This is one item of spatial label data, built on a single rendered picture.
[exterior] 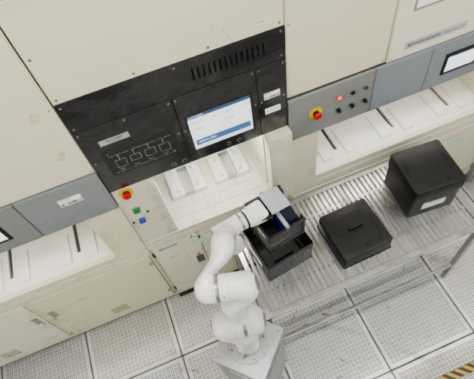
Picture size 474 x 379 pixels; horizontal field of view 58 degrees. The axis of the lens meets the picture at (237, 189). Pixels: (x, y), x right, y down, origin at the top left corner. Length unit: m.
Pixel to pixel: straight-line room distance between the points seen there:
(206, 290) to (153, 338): 1.71
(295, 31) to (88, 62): 0.77
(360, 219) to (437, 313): 1.06
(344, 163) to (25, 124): 1.71
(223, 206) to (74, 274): 0.90
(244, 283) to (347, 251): 0.94
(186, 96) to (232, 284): 0.74
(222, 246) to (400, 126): 1.63
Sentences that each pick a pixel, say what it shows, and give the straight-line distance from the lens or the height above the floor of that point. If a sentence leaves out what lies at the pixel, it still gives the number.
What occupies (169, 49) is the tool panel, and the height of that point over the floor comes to 2.02.
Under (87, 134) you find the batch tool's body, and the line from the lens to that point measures 1.75.
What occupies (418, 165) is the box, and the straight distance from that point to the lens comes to 2.49.
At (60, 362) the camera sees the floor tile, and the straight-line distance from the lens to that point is 3.41.
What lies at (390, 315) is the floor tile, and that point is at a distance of 3.16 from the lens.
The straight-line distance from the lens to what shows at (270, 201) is 1.98.
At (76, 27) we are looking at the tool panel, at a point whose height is 2.20.
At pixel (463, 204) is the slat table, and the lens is 2.74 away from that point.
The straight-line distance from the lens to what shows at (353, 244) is 2.35.
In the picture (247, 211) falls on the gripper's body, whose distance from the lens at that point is 1.95.
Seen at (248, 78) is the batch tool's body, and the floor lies 1.77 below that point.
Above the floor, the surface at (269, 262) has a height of 0.77.
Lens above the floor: 2.96
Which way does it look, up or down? 56 degrees down
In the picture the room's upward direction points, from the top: 12 degrees counter-clockwise
